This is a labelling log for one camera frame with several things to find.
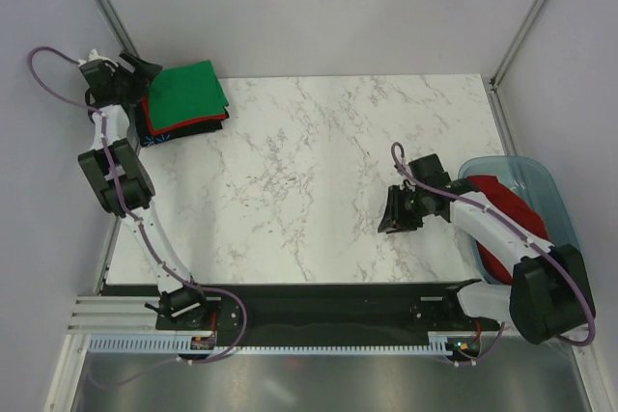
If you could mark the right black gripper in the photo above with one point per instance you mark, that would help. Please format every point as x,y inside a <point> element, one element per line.
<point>394,219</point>

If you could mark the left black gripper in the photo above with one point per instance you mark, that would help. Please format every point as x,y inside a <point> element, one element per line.
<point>144,73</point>

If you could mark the green t shirt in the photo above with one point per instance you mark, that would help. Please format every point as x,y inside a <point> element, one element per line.
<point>184,80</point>

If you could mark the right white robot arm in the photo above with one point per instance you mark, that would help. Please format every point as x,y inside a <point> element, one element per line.
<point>539,287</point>

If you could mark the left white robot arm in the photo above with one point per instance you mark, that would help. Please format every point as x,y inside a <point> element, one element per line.
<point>125,190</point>

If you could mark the folded red t shirt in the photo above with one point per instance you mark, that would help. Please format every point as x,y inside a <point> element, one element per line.
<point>189,127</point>

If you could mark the folded black t shirt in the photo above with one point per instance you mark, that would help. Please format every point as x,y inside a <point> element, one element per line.
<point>167,110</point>

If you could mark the dark red t shirt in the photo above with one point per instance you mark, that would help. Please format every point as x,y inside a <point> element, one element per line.
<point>514,207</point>

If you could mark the blue plastic bin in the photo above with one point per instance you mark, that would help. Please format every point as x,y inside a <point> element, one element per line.
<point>534,185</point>

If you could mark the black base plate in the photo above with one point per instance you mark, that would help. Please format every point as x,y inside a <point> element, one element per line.
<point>372,338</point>

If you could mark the white slotted cable duct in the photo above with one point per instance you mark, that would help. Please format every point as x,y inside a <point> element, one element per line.
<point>201,343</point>

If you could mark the aluminium frame rail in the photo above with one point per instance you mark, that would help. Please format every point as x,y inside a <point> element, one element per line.
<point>106,315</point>

